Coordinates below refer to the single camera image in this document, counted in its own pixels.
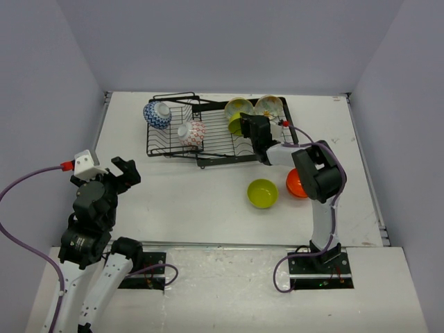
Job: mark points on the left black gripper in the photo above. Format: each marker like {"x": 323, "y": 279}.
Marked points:
{"x": 124, "y": 182}

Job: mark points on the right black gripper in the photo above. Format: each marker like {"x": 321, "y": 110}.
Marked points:
{"x": 245, "y": 125}

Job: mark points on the lime green bowl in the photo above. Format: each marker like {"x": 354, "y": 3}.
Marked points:
{"x": 262, "y": 193}
{"x": 234, "y": 124}

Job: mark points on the yellow sun pattern bowl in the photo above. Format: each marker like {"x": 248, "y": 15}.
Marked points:
{"x": 238, "y": 104}

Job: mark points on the floral orange green bowl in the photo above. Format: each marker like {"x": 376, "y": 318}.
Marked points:
{"x": 269, "y": 106}

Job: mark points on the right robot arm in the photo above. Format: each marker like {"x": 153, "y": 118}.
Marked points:
{"x": 322, "y": 178}

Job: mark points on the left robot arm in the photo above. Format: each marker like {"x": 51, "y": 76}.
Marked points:
{"x": 91, "y": 266}

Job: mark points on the red pattern white bowl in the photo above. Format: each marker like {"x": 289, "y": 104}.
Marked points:
{"x": 191, "y": 133}

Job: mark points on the blue zigzag pattern bowl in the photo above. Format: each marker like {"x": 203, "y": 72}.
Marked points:
{"x": 157, "y": 115}

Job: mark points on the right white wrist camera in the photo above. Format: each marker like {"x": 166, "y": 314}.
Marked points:
{"x": 278, "y": 130}

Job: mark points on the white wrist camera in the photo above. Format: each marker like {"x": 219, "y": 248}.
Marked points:
{"x": 278, "y": 130}
{"x": 87, "y": 166}

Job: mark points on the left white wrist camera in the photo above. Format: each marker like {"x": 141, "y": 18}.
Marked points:
{"x": 87, "y": 166}

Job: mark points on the black wire dish rack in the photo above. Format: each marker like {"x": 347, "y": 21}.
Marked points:
{"x": 219, "y": 147}

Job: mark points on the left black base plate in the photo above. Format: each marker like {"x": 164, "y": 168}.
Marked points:
{"x": 153, "y": 279}

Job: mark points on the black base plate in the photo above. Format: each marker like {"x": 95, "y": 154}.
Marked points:
{"x": 335, "y": 274}
{"x": 153, "y": 279}

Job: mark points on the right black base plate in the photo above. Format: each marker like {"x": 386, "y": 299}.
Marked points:
{"x": 335, "y": 274}

